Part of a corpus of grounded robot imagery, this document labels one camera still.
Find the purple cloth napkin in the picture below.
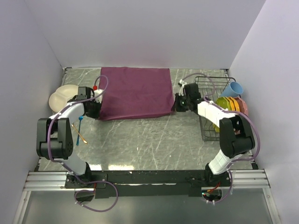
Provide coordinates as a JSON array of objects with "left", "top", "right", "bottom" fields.
[{"left": 99, "top": 67, "right": 174, "bottom": 120}]

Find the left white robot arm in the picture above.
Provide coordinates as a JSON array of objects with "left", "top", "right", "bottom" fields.
[{"left": 36, "top": 87, "right": 106, "bottom": 188}]

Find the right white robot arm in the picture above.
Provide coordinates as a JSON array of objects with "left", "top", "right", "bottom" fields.
[{"left": 172, "top": 80, "right": 255, "bottom": 186}]

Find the blue metal fork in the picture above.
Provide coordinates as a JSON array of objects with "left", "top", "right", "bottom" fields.
[{"left": 76, "top": 116, "right": 83, "bottom": 146}]

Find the gold metal spoon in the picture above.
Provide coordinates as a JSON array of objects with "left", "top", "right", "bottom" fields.
[{"left": 71, "top": 124, "right": 88, "bottom": 146}]

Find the cream divided ceramic plate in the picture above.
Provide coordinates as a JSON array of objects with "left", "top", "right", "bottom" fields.
[{"left": 48, "top": 84, "right": 78, "bottom": 112}]

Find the green scalloped plate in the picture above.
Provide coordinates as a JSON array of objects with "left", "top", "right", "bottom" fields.
[{"left": 213, "top": 97, "right": 231, "bottom": 133}]

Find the orange scalloped plate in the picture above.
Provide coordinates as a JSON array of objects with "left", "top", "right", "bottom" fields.
[{"left": 226, "top": 97, "right": 240, "bottom": 112}]

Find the light blue plastic cup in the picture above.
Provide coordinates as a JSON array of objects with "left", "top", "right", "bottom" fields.
[{"left": 220, "top": 82, "right": 243, "bottom": 98}]

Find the pink scalloped plate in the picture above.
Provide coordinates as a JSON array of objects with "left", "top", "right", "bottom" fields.
[{"left": 235, "top": 97, "right": 249, "bottom": 117}]

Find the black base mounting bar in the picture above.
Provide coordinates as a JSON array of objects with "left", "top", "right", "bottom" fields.
[{"left": 64, "top": 170, "right": 231, "bottom": 199}]

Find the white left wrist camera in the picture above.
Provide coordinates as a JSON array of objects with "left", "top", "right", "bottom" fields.
[{"left": 93, "top": 85, "right": 106, "bottom": 103}]

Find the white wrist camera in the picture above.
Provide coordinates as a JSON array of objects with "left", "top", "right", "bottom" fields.
[
  {"left": 178, "top": 79, "right": 187, "bottom": 96},
  {"left": 93, "top": 85, "right": 106, "bottom": 103}
]

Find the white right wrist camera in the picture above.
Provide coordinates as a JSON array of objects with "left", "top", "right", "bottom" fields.
[{"left": 178, "top": 79, "right": 187, "bottom": 96}]

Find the black wire dish rack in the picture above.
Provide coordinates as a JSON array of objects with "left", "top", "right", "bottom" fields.
[{"left": 194, "top": 76, "right": 236, "bottom": 142}]

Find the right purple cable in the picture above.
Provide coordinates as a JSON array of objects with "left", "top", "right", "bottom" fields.
[{"left": 182, "top": 72, "right": 261, "bottom": 206}]

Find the aluminium frame rail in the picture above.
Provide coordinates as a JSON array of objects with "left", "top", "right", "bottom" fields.
[{"left": 23, "top": 170, "right": 270, "bottom": 191}]

